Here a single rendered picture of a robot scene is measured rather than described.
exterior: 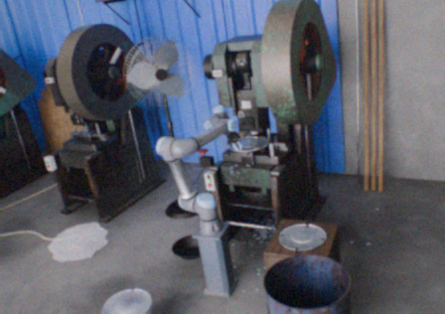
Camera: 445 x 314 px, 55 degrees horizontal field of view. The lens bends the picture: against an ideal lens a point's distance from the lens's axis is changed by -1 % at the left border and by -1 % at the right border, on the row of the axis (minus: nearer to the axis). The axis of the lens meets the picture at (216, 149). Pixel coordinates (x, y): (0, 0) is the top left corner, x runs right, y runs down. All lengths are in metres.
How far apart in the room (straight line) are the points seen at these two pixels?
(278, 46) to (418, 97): 1.80
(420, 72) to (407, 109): 0.34
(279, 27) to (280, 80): 0.31
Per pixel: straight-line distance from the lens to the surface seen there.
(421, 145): 4.21
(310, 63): 2.87
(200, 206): 2.67
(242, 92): 3.09
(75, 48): 3.66
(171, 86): 3.63
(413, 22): 3.96
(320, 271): 2.45
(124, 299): 2.73
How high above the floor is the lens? 1.85
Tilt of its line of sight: 20 degrees down
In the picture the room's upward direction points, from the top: 9 degrees counter-clockwise
